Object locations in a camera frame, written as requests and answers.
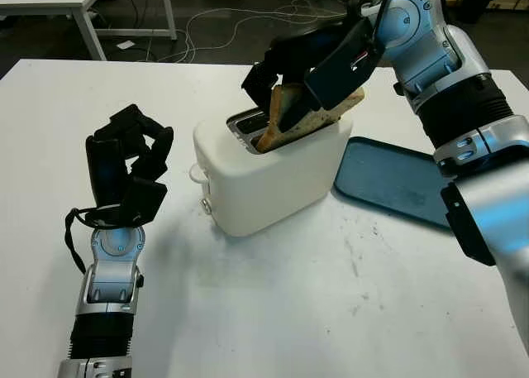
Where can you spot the silver toaster knob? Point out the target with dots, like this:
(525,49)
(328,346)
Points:
(206,205)

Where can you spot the white paper sheet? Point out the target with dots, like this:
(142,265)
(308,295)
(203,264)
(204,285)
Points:
(125,45)

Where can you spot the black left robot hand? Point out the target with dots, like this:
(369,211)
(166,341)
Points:
(103,171)

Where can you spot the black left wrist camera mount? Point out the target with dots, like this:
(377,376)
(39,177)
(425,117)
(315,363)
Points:
(142,200)

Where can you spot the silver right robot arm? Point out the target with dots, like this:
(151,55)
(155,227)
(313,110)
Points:
(454,84)

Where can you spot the slice of toast bread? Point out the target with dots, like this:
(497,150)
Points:
(322,115)

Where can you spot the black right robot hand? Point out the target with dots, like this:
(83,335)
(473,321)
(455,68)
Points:
(297,47)

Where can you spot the black waste bin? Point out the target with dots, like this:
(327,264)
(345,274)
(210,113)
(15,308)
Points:
(477,6)

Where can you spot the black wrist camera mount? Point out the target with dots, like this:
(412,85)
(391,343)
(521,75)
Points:
(142,200)
(339,76)

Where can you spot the cream two-slot toaster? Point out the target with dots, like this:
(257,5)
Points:
(268,188)

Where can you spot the blue plastic tray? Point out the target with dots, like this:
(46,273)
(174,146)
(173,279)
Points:
(384,179)

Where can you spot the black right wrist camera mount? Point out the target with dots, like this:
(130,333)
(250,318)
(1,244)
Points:
(339,76)

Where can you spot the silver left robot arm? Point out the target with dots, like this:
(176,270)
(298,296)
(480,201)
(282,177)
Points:
(107,287)

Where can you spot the cream toaster lever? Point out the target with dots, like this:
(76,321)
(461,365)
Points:
(196,175)

